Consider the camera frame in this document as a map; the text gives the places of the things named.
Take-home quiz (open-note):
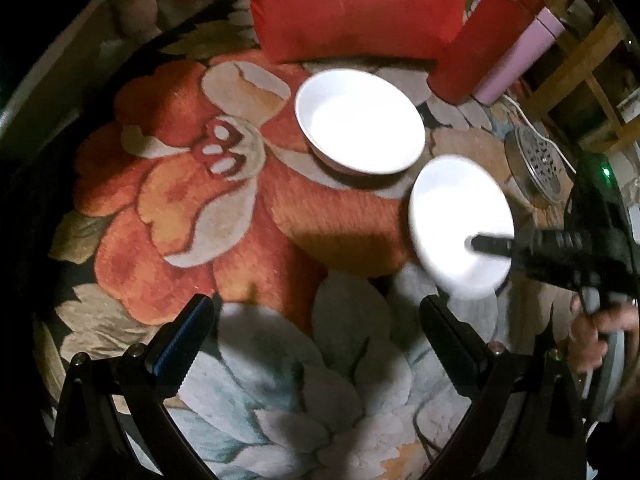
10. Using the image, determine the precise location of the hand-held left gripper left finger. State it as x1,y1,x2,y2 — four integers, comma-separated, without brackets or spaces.
52,294,216,480

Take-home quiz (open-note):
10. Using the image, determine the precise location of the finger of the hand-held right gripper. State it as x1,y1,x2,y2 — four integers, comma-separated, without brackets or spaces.
465,232,538,263

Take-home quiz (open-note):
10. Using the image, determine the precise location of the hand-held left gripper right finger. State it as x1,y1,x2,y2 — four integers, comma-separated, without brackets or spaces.
419,295,588,480

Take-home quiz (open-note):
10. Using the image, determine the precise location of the small white bowl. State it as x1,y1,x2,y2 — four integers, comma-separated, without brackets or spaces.
407,155,516,302

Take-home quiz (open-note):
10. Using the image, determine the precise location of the person's right hand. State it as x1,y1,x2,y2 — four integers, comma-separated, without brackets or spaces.
570,290,640,376

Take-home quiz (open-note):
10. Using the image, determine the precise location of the round perforated metal tin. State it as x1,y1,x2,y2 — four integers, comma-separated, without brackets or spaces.
504,125,576,205

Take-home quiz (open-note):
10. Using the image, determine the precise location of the floral rug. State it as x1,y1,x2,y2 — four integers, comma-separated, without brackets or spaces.
30,0,601,480

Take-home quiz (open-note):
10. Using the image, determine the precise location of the large white bowl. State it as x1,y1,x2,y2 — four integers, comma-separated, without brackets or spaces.
294,69,427,176

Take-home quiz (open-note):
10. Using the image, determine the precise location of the pink cylinder bottle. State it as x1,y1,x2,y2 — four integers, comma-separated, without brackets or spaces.
472,7,566,103

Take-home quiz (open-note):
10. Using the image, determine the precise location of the red cylinder canister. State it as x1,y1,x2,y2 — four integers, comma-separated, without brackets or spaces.
426,0,545,106

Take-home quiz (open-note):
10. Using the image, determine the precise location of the red pillow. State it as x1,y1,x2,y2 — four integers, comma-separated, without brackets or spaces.
248,0,468,65

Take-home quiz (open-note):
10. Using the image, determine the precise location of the white cable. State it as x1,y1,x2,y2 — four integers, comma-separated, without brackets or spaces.
500,92,576,171

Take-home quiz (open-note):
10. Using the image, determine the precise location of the wooden chair frame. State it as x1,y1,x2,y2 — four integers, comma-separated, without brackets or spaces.
520,0,640,156

